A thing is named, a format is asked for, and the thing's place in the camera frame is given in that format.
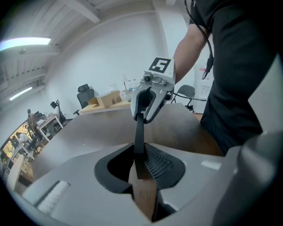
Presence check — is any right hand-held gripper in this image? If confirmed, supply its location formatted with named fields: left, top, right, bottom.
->
left=130, top=57, right=176, bottom=124

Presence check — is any black office chair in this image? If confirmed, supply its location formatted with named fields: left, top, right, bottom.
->
left=72, top=83, right=95, bottom=116

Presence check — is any white desk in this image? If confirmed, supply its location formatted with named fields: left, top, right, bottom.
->
left=36, top=114, right=64, bottom=142

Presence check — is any long ceiling light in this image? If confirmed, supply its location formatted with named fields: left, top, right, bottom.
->
left=9, top=87, right=33, bottom=102
left=0, top=37, right=52, bottom=52

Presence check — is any grey folding chair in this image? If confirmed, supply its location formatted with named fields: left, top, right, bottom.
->
left=171, top=84, right=196, bottom=111

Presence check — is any person's body in black clothing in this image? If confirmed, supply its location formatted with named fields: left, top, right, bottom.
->
left=187, top=0, right=283, bottom=156

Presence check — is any thin black panel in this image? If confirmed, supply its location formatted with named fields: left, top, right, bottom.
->
left=133, top=109, right=146, bottom=154

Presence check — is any black cable with connector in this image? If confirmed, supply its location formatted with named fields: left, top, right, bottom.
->
left=184, top=0, right=214, bottom=80

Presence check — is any white water dispenser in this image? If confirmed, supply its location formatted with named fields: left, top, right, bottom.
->
left=194, top=65, right=213, bottom=114

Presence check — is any person's right forearm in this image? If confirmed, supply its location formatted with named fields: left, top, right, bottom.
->
left=173, top=23, right=209, bottom=85

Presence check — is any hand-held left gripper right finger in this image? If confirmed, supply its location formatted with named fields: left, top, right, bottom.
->
left=144, top=142, right=186, bottom=190

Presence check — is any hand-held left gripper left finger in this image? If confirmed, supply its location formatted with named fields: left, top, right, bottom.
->
left=94, top=143, right=135, bottom=194

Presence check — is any thin black cable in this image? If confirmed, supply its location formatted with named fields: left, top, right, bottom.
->
left=172, top=92, right=208, bottom=102

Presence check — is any black chair with curled headrest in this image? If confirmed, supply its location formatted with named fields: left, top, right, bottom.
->
left=50, top=99, right=67, bottom=124

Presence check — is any brown cardboard box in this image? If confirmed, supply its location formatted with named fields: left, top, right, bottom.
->
left=88, top=90, right=121, bottom=109

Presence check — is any wide window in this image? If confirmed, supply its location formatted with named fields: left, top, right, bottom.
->
left=0, top=125, right=30, bottom=162

